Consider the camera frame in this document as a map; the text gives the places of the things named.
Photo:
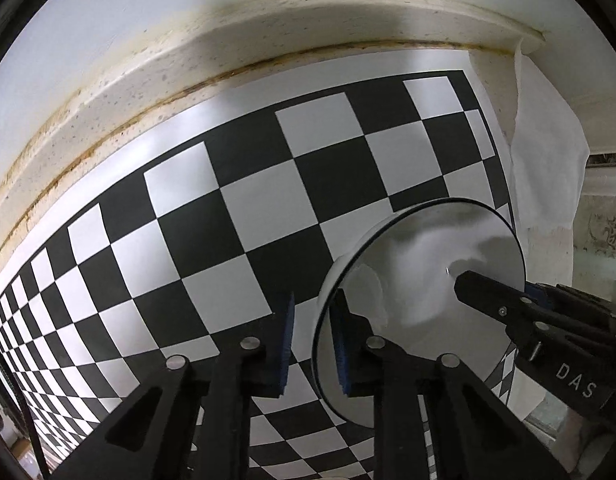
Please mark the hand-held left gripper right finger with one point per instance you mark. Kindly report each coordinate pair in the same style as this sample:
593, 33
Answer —
340, 340

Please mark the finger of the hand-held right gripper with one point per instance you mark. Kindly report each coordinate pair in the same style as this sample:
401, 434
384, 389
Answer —
488, 300
563, 300

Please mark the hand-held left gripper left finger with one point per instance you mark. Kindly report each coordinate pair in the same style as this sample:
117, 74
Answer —
287, 340

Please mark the white bowl with dark rim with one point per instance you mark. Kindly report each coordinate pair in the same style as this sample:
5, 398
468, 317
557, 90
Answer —
413, 270

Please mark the black and white checkered mat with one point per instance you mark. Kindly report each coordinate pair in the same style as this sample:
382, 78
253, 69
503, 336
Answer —
238, 210

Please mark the white paper tissue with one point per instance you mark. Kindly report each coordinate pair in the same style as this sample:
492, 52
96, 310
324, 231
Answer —
543, 160

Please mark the white sliding door frame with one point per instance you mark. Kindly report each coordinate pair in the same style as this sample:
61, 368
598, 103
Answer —
605, 220

